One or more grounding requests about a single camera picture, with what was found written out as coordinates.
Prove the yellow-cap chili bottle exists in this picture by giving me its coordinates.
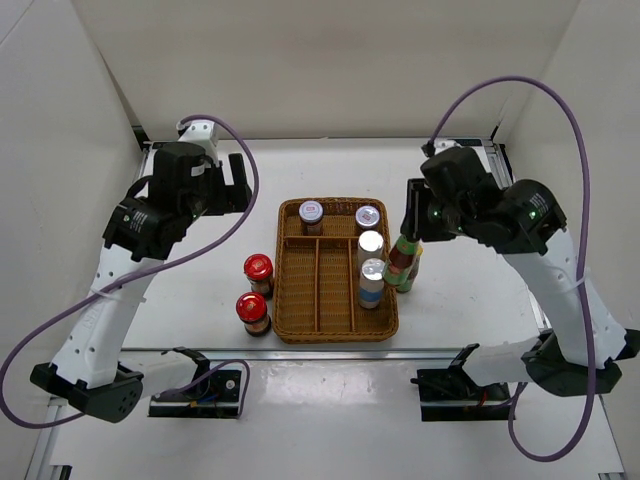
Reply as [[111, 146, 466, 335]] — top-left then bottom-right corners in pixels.
[[396, 245, 423, 293], [383, 235, 419, 287]]

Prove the silver-cap pepper shaker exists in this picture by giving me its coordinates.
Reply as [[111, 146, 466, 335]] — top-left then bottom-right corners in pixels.
[[358, 258, 385, 309], [357, 230, 384, 266]]

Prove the white-lid spice jar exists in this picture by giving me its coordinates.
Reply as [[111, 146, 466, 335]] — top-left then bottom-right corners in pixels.
[[299, 200, 324, 236], [355, 205, 381, 231]]

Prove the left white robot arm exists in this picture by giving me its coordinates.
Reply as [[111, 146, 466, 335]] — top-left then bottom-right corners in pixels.
[[30, 141, 255, 423]]

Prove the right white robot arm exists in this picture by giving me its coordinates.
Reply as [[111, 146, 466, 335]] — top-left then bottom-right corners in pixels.
[[401, 145, 639, 400]]

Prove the upper red-lid sauce jar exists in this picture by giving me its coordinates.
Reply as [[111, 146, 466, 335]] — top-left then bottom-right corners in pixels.
[[243, 253, 274, 299]]

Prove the red-lid sauce jar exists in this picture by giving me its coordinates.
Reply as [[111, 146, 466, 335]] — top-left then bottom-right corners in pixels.
[[243, 253, 274, 299], [236, 292, 271, 337]]

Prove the lower red-lid sauce jar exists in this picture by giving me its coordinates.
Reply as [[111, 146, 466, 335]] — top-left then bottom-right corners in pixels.
[[236, 292, 271, 337]]

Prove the brown wicker divided basket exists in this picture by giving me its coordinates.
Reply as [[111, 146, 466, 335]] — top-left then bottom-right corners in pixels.
[[272, 197, 399, 344]]

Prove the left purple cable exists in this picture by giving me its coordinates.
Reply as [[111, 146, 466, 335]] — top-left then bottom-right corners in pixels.
[[0, 114, 260, 429]]

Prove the purple cable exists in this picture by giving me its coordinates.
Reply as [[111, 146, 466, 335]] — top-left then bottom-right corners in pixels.
[[0, 114, 260, 429], [429, 76, 596, 461]]

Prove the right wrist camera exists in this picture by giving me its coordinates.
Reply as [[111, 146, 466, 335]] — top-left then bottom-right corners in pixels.
[[421, 139, 462, 158]]

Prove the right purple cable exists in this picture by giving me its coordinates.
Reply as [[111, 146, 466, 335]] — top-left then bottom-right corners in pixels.
[[429, 76, 596, 461]]

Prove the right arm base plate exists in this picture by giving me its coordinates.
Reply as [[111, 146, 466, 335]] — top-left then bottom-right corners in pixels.
[[410, 366, 512, 422]]

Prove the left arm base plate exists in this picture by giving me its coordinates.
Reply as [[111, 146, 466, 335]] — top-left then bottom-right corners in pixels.
[[147, 347, 251, 419]]

